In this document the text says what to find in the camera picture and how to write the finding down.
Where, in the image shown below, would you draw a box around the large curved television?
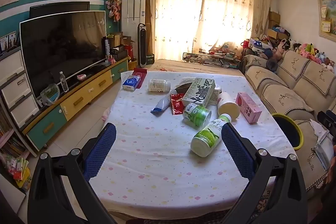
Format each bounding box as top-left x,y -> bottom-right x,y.
20,11 -> 107,109

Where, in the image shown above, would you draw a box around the pink carton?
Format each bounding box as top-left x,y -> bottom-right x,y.
236,92 -> 262,124

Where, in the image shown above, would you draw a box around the hanging flower decoration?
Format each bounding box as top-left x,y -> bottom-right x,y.
106,0 -> 122,22

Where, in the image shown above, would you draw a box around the row of books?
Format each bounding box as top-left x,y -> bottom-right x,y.
0,103 -> 29,161

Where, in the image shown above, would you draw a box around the pile of snack packets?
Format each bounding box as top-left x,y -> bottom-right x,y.
5,156 -> 30,188

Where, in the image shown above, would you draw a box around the loose white papers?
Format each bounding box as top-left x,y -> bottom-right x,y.
310,119 -> 328,140

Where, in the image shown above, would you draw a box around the white drawer unit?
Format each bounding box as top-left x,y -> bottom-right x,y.
0,47 -> 40,128

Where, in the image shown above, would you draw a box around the red flat box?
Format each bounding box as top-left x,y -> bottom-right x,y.
131,68 -> 148,89

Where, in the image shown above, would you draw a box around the blue and white packet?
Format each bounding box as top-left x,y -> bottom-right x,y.
150,95 -> 172,115

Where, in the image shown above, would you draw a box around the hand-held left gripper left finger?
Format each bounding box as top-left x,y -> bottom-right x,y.
28,123 -> 117,224

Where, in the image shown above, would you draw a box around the stack of cardboard boxes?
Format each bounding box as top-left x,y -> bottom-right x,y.
267,11 -> 281,38

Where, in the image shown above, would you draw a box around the cluttered glass coffee table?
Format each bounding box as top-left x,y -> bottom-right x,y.
182,49 -> 240,68

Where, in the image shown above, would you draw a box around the red snack packet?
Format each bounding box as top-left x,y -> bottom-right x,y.
170,93 -> 185,115

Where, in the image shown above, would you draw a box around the green label can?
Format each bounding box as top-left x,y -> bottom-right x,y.
183,103 -> 212,128

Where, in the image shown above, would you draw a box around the floral print carton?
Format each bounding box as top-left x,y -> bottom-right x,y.
182,78 -> 216,107

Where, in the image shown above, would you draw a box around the framed flower painting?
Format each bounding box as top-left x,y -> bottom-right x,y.
317,0 -> 336,35

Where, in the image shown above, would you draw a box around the white pill bottle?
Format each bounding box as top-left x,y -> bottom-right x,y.
148,79 -> 171,93

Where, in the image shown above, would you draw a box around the beige floral mat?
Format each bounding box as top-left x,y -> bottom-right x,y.
148,59 -> 243,77

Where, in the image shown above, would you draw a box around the spotted white tablecloth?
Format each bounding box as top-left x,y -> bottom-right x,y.
89,70 -> 296,211

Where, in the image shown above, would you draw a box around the beige sofa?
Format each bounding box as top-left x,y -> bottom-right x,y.
241,49 -> 336,198

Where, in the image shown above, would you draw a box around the clear water bottle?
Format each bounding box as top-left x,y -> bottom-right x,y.
59,71 -> 69,93

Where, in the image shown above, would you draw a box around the blue tissue pack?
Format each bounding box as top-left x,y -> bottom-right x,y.
122,75 -> 142,90

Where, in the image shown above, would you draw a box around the yellow rimmed trash bin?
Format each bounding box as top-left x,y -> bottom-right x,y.
272,113 -> 304,151

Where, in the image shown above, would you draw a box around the white and blue bag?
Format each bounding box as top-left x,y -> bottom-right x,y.
248,39 -> 265,52

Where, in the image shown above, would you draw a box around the brown plastic tray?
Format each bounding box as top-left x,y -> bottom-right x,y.
175,82 -> 193,95

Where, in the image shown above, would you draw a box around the black flat television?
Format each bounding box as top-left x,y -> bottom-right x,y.
29,1 -> 90,18

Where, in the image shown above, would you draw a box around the white cup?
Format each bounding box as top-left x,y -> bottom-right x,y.
217,92 -> 240,118

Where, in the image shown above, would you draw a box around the cream embroidered curtain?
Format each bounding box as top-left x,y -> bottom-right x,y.
146,0 -> 272,62

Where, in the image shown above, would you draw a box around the black tower fan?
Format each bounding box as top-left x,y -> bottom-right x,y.
138,22 -> 147,68

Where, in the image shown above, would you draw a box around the glass bowl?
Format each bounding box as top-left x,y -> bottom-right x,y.
40,83 -> 60,106

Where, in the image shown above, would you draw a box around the white standing air conditioner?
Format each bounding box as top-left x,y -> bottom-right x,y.
121,0 -> 146,62

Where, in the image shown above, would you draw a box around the pile of cardboard boxes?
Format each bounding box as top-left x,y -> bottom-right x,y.
106,32 -> 135,60

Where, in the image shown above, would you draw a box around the yellow and green cabinet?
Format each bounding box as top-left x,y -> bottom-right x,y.
22,57 -> 129,151

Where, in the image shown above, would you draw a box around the row of plush toys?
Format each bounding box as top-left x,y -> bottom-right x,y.
273,39 -> 335,73

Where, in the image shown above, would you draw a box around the green label white bottle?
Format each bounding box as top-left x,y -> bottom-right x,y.
190,114 -> 232,157

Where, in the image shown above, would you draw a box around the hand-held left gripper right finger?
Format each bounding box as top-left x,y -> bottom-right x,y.
220,123 -> 309,224

